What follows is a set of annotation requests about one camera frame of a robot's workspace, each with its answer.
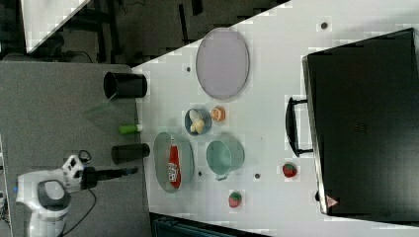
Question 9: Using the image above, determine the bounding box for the green oval strainer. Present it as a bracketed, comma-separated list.
[153, 132, 195, 194]

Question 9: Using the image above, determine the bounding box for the large red strawberry toy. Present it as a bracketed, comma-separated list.
[228, 192, 242, 208]

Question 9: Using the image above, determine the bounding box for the red plush ketchup bottle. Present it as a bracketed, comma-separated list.
[168, 139, 182, 189]

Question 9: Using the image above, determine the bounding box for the green marker pen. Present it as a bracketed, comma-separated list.
[119, 124, 142, 135]

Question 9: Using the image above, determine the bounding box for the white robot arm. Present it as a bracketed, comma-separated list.
[15, 154, 138, 237]

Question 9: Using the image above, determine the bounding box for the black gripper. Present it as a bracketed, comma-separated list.
[61, 155, 138, 192]

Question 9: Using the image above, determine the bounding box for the lilac round plate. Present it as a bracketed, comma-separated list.
[196, 28, 250, 100]

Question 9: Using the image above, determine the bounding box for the small red strawberry toy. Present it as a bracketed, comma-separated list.
[283, 163, 297, 178]

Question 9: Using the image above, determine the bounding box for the orange slice toy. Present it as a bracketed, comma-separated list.
[210, 106, 226, 121]

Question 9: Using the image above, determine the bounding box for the black cup with green funnel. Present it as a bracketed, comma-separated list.
[84, 72, 148, 115]

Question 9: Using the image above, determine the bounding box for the silver toaster oven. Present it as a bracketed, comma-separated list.
[302, 28, 419, 226]

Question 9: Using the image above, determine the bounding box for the green cup with handle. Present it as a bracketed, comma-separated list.
[206, 136, 245, 181]

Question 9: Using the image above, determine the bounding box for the peeled toy banana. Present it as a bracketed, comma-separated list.
[189, 110, 205, 134]

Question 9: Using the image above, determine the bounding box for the blue bowl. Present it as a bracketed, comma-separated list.
[185, 109, 211, 136]

